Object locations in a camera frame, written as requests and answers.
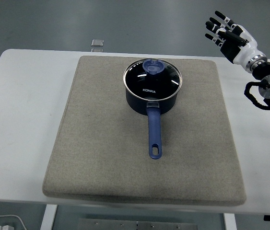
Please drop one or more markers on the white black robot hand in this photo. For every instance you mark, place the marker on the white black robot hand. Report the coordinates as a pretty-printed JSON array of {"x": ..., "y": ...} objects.
[{"x": 245, "y": 51}]

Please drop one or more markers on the glass pot lid blue knob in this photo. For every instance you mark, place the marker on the glass pot lid blue knob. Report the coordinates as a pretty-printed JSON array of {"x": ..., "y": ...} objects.
[{"x": 152, "y": 81}]

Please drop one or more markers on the dark blue saucepan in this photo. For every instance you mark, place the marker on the dark blue saucepan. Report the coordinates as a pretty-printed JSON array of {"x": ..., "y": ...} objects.
[{"x": 154, "y": 129}]

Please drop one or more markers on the small silver floor plate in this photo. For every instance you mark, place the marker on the small silver floor plate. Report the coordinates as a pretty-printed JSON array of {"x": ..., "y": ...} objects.
[
  {"x": 97, "y": 42},
  {"x": 97, "y": 50}
]

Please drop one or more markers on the beige fabric mat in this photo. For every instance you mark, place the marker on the beige fabric mat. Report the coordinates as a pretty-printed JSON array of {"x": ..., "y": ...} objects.
[{"x": 115, "y": 153}]

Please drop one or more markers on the white table leg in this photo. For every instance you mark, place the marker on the white table leg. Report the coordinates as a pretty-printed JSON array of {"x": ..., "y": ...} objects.
[
  {"x": 48, "y": 218},
  {"x": 230, "y": 222}
]

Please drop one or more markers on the grey metal plate with screws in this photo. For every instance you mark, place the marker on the grey metal plate with screws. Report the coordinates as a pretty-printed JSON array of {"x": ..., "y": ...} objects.
[{"x": 149, "y": 225}]

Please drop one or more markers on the white power plug block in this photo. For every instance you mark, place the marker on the white power plug block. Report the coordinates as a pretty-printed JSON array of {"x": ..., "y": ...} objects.
[{"x": 4, "y": 227}]

